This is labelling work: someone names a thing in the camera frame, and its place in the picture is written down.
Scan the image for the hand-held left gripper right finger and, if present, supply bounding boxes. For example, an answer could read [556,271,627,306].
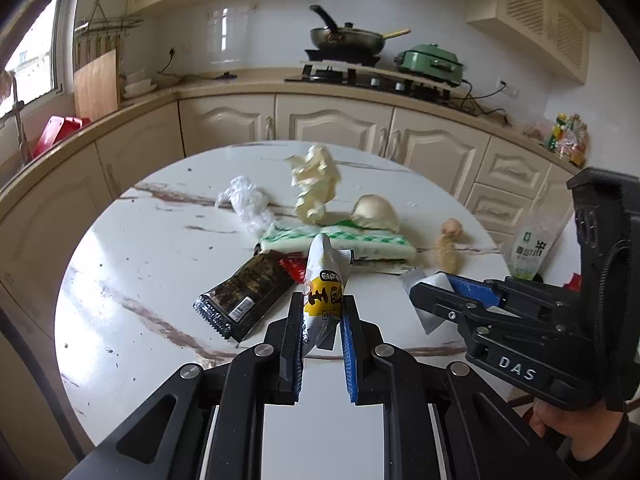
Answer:
[340,295,576,480]

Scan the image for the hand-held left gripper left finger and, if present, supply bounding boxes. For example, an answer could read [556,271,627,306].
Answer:
[65,292,306,480]

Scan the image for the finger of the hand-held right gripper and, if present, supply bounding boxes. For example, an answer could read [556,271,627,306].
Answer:
[409,282,551,356]
[447,274,581,321]

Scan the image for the silver foil wrapper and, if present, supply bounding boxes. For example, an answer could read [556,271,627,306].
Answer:
[400,267,458,336]

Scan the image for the white yellow snack packet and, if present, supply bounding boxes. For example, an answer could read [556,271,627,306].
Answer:
[300,232,357,358]

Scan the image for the green striped tissue packet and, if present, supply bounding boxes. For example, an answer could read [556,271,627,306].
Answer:
[257,220,417,268]

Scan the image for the black snack packet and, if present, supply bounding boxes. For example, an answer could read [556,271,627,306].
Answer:
[194,252,296,345]

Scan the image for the clear plastic wrap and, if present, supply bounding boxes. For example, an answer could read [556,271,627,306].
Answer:
[215,175,276,233]

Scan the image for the cream paper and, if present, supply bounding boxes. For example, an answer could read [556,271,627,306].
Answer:
[285,144,342,225]

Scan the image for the person's right forearm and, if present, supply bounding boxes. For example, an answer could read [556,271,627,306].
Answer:
[560,412,640,480]

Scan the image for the person's right hand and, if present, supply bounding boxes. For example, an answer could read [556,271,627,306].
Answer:
[530,400,629,461]

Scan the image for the ginger piece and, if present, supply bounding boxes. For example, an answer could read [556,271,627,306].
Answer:
[436,217,466,273]

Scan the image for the clear rice bag green print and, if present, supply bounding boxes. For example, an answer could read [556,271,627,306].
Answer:
[510,215,571,281]

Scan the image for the small red wrapper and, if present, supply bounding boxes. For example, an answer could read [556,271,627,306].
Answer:
[280,255,308,283]

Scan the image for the round white marble table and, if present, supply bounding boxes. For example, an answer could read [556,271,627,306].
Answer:
[54,140,501,466]

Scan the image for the cluster of condiment bottles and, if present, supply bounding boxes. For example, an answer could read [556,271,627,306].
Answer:
[547,114,590,167]

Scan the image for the cream base kitchen cabinets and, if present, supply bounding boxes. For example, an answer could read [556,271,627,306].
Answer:
[0,67,581,461]

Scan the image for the green electric cooking pot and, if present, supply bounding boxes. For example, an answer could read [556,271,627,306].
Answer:
[394,44,468,81]

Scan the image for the black induction cooker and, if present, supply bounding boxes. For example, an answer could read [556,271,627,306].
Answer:
[305,49,383,67]

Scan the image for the wide cream lattice cabinet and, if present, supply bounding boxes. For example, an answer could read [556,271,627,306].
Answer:
[467,0,603,83]

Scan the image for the black wok with lid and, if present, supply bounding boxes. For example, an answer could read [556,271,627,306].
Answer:
[309,5,386,56]

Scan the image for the stack of white bowls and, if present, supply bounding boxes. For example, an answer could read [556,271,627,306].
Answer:
[122,71,157,98]

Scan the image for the red plastic basket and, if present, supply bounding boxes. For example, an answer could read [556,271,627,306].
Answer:
[32,116,92,158]

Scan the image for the wooden cutting board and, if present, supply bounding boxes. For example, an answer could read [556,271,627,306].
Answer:
[74,49,121,122]

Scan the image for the metal sink faucet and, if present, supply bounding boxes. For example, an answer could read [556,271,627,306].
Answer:
[0,70,31,161]

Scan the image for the kitchen window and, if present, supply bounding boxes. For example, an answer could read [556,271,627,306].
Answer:
[0,0,66,111]

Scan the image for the black pot power cable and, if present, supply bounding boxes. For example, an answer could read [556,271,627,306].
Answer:
[452,80,508,116]

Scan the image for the metal wall utensil rack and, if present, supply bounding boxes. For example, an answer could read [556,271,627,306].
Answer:
[75,1,145,61]

